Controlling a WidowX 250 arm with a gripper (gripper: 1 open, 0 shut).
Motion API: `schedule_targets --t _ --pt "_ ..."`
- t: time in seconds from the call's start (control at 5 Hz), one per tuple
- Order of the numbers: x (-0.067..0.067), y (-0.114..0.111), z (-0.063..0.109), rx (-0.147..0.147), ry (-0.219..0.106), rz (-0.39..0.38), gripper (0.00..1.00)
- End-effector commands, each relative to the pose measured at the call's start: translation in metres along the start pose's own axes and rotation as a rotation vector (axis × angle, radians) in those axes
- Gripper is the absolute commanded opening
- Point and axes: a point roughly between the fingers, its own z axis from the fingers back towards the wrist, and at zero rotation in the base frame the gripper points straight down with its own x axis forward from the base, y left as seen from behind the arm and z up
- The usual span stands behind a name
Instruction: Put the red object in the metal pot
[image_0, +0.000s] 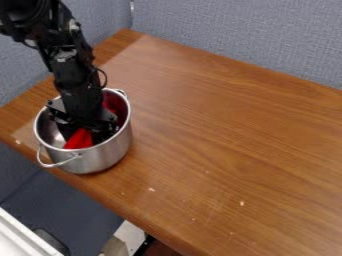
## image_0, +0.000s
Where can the white equipment box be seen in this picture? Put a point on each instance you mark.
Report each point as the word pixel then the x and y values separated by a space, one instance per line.
pixel 19 241

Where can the metal pot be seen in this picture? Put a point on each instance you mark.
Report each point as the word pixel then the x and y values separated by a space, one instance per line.
pixel 95 157

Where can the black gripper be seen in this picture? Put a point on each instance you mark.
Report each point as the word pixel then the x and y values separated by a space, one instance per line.
pixel 78 109

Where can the white table bracket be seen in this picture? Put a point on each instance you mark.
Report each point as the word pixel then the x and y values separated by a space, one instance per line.
pixel 127 242

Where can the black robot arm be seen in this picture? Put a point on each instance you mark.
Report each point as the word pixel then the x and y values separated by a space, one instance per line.
pixel 44 26

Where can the red block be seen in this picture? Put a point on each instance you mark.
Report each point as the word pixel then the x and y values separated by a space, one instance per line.
pixel 82 137

